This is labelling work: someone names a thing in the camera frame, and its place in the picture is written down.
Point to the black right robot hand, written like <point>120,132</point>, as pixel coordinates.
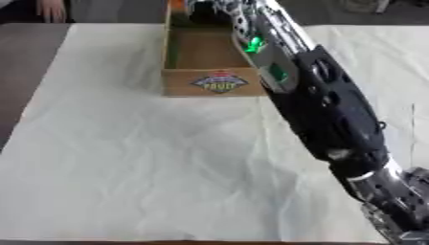
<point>209,11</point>

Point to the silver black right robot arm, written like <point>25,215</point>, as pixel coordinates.
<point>335,115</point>

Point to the tan cardboard box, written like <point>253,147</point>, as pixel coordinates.
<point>206,51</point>

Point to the person's hand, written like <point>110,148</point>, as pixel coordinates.
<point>52,11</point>

